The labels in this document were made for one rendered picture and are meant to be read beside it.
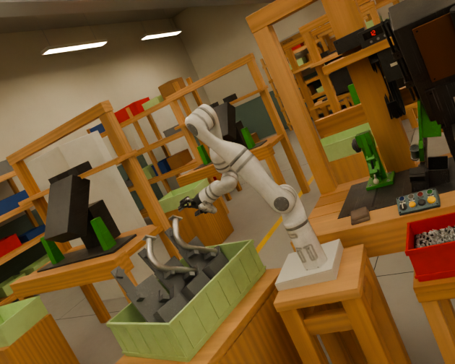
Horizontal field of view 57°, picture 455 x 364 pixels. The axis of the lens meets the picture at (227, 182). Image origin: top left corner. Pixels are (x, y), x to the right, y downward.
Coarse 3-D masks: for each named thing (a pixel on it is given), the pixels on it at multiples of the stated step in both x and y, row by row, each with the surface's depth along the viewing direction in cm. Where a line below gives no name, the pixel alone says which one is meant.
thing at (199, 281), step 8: (144, 248) 190; (144, 256) 186; (168, 264) 192; (176, 264) 195; (160, 272) 187; (160, 280) 186; (168, 280) 187; (176, 280) 190; (184, 280) 192; (192, 280) 188; (200, 280) 190; (208, 280) 193; (168, 288) 185; (176, 288) 187; (184, 288) 185; (192, 288) 185; (200, 288) 188; (184, 296) 187; (192, 296) 185
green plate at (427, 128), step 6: (420, 102) 168; (420, 108) 167; (420, 114) 168; (426, 114) 168; (420, 120) 169; (426, 120) 169; (420, 126) 170; (426, 126) 170; (432, 126) 169; (438, 126) 168; (420, 132) 170; (426, 132) 171; (432, 132) 170; (438, 132) 169; (420, 138) 171
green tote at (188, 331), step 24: (240, 264) 185; (216, 288) 171; (240, 288) 182; (120, 312) 181; (192, 312) 159; (216, 312) 168; (120, 336) 174; (144, 336) 163; (168, 336) 153; (192, 336) 157
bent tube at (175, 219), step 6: (174, 216) 199; (174, 222) 198; (174, 228) 197; (174, 234) 195; (180, 240) 194; (186, 246) 195; (192, 246) 197; (198, 246) 200; (204, 252) 202; (216, 252) 206
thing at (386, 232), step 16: (448, 192) 165; (384, 208) 177; (448, 208) 154; (320, 224) 192; (336, 224) 184; (368, 224) 170; (384, 224) 167; (400, 224) 164; (320, 240) 181; (352, 240) 175; (368, 240) 172; (384, 240) 169; (400, 240) 167; (368, 256) 175
